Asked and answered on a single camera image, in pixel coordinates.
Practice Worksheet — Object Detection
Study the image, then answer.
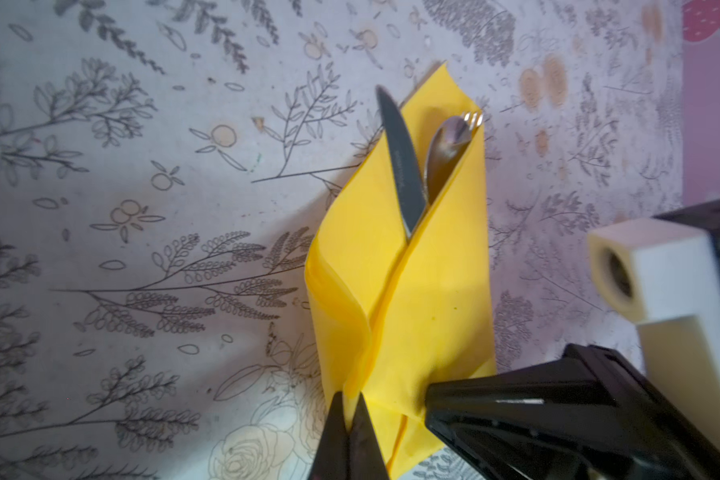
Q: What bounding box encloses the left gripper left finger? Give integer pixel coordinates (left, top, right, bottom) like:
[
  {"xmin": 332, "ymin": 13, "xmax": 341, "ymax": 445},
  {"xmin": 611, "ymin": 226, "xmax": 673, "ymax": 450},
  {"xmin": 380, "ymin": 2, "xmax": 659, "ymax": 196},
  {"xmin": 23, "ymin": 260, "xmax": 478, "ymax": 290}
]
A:
[{"xmin": 307, "ymin": 392, "xmax": 349, "ymax": 480}]

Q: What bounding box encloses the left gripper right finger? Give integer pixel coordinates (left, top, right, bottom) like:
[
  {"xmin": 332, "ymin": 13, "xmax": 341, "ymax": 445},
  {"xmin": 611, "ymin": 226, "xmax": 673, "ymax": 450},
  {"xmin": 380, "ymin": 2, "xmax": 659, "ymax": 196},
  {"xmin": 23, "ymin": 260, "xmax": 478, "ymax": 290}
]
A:
[{"xmin": 349, "ymin": 395, "xmax": 390, "ymax": 480}]

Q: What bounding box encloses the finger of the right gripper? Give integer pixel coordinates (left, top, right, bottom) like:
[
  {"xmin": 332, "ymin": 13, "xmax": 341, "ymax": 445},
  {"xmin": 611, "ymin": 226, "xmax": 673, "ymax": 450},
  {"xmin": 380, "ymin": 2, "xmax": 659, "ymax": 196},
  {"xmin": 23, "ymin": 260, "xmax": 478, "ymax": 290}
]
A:
[{"xmin": 425, "ymin": 344, "xmax": 720, "ymax": 479}]

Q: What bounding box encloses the yellow paper napkin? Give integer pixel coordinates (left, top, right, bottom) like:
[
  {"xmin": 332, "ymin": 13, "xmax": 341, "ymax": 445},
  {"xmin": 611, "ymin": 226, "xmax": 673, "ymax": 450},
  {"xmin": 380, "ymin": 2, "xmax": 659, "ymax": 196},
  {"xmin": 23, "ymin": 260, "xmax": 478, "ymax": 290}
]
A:
[{"xmin": 304, "ymin": 62, "xmax": 498, "ymax": 480}]

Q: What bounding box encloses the metal knife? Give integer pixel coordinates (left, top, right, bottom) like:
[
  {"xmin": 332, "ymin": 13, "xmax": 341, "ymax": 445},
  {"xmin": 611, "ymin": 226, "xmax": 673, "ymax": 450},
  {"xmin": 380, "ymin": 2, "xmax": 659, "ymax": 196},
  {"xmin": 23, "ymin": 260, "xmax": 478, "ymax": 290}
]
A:
[{"xmin": 375, "ymin": 85, "xmax": 427, "ymax": 241}]

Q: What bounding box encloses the metal spoon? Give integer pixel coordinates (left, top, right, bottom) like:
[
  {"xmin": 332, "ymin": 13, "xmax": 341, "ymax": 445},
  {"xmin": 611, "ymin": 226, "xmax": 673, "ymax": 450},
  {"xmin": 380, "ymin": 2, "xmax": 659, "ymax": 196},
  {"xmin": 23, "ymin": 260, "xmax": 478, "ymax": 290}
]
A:
[{"xmin": 424, "ymin": 112, "xmax": 472, "ymax": 204}]

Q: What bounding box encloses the metal fork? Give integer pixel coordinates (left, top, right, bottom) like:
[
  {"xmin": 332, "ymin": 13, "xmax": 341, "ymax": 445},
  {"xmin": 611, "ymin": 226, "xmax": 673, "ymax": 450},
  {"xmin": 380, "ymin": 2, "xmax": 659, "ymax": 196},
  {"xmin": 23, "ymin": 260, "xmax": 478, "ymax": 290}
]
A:
[{"xmin": 462, "ymin": 111, "xmax": 484, "ymax": 131}]

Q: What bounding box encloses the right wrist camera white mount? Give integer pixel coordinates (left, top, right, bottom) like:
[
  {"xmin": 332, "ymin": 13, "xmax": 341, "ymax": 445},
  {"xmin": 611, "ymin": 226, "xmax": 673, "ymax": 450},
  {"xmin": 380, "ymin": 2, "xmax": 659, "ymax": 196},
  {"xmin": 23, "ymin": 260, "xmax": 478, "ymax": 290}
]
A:
[{"xmin": 587, "ymin": 199, "xmax": 720, "ymax": 452}]

